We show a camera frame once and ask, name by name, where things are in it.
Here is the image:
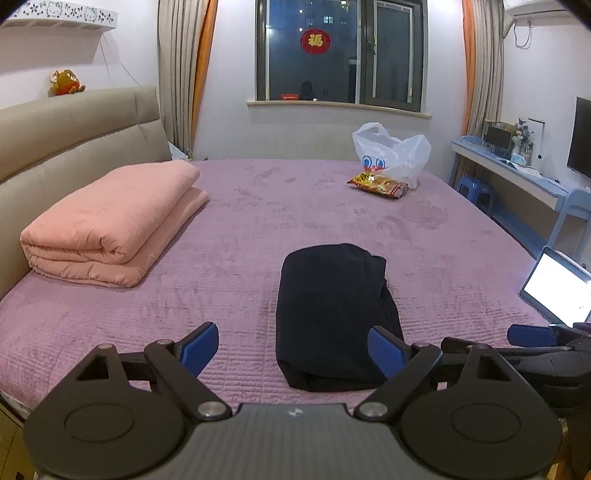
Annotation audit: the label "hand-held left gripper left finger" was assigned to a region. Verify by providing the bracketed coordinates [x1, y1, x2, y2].
[69, 322, 233, 422]

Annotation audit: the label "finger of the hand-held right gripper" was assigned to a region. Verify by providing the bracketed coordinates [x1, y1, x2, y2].
[440, 336, 526, 371]
[507, 324, 576, 349]

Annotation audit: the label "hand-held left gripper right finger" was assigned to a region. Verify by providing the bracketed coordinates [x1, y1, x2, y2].
[353, 325, 514, 422]

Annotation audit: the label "black garment with white stripes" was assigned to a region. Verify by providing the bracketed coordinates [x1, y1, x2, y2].
[276, 243, 406, 393]

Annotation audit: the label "open grey laptop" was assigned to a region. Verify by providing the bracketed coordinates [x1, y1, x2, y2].
[518, 246, 591, 325]

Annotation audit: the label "blue plastic chair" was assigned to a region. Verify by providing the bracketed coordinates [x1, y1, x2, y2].
[551, 188, 591, 269]

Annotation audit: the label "blue plastic stool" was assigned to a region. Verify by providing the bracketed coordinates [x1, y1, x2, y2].
[455, 176, 495, 212]

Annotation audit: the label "folded pink quilt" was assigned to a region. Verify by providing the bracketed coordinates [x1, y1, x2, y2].
[20, 161, 211, 289]

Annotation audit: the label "blue and white desk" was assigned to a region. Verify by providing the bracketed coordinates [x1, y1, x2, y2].
[450, 135, 579, 259]

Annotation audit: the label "yellow and red snack packet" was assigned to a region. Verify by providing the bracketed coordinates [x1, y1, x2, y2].
[346, 171, 410, 199]

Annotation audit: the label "white plastic bag with face print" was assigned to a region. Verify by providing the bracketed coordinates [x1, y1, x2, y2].
[352, 122, 432, 190]

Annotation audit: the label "white bag beside bed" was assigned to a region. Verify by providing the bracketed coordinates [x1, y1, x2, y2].
[168, 140, 195, 162]

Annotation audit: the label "white upright board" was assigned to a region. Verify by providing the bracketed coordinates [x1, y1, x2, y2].
[527, 117, 546, 163]

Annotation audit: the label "flower bouquet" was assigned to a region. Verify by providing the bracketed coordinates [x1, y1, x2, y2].
[512, 117, 536, 154]

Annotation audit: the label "black flat television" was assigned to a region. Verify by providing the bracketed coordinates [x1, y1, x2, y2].
[566, 96, 591, 181]

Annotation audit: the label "beige windowsill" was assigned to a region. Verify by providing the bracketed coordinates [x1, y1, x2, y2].
[246, 100, 433, 122]

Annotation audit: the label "beige padded headboard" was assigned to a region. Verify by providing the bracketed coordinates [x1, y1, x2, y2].
[0, 86, 170, 302]

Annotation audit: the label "beige and orange curtain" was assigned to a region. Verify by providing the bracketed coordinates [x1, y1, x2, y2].
[157, 0, 219, 161]
[461, 0, 507, 140]

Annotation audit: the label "orange plush toy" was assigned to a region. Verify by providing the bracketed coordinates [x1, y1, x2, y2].
[49, 69, 88, 97]

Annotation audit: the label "dark framed window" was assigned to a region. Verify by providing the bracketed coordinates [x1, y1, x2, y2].
[255, 0, 428, 112]

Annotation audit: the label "round red window decoration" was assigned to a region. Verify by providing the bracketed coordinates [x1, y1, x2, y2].
[300, 28, 332, 54]

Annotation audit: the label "white air conditioner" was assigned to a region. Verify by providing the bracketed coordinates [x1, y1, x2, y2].
[502, 0, 562, 20]

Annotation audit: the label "white air conditioner cable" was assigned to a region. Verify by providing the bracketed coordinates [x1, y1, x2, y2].
[512, 17, 537, 50]

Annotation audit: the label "white printed wall shelf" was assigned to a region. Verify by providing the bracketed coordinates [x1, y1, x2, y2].
[0, 0, 122, 36]

